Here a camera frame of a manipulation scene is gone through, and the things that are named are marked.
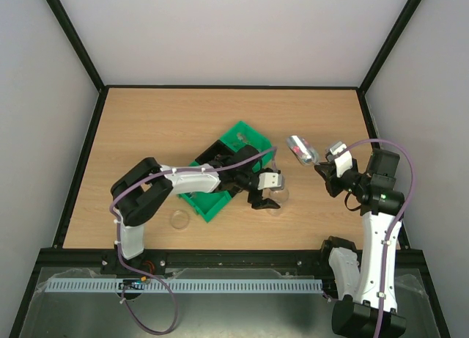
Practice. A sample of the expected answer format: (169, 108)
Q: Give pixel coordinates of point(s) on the metal scoop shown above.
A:
(303, 151)

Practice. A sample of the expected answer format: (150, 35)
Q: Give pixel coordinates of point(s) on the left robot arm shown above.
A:
(137, 196)

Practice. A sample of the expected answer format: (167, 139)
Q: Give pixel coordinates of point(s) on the clear glass jar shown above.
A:
(279, 196)

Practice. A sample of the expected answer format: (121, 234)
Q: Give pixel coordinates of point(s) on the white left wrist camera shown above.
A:
(271, 180)

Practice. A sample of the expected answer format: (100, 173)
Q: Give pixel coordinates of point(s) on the clear jar lid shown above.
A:
(179, 220)

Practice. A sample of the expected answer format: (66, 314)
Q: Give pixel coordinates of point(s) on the green bin with wrapped candies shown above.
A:
(207, 205)

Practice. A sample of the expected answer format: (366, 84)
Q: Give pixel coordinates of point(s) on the slotted grey cable duct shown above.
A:
(185, 286)

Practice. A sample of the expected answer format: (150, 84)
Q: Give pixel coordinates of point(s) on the black aluminium frame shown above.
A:
(304, 261)

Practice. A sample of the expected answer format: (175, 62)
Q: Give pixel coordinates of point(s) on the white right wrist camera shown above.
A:
(340, 157)

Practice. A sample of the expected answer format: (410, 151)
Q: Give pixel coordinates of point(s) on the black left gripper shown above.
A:
(259, 203)

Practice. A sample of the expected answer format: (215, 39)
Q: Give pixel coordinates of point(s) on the black bin with lollipops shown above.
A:
(213, 152)

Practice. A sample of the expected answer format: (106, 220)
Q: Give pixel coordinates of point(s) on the green bin with gummy candies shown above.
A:
(242, 134)

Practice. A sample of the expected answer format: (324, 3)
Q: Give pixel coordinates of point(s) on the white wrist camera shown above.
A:
(340, 157)
(271, 180)

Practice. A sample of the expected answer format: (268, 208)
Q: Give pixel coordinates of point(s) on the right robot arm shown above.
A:
(366, 304)

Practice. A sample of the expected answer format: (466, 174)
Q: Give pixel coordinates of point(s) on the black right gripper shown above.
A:
(333, 176)

